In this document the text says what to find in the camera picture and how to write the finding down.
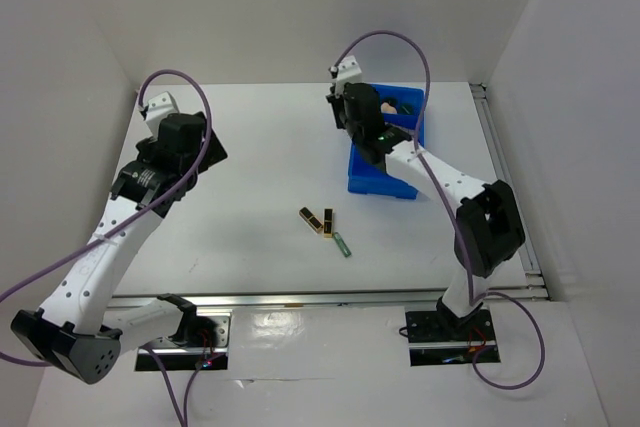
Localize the beige makeup sponge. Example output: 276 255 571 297
380 102 398 115

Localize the black gold lipstick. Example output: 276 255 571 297
299 207 324 233
323 208 334 238

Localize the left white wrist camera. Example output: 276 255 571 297
138 91 179 124

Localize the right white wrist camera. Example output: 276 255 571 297
329 55 362 97

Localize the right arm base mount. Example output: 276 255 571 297
398 309 501 367

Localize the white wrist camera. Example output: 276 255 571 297
329 55 362 97
138 91 179 124

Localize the blue plastic organizer bin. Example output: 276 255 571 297
347 84 425 200

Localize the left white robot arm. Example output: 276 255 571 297
10 112 227 385

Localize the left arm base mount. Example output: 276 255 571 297
135 309 232 372

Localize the aluminium rail front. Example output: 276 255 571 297
107 282 550 311

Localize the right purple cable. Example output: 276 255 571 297
332 29 546 391

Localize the green clear tube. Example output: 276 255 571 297
332 232 352 258

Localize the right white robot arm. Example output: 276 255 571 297
327 82 526 339

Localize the aluminium rail right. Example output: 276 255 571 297
469 83 546 289

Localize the aluminium rail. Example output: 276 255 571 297
107 282 550 311
469 83 546 289

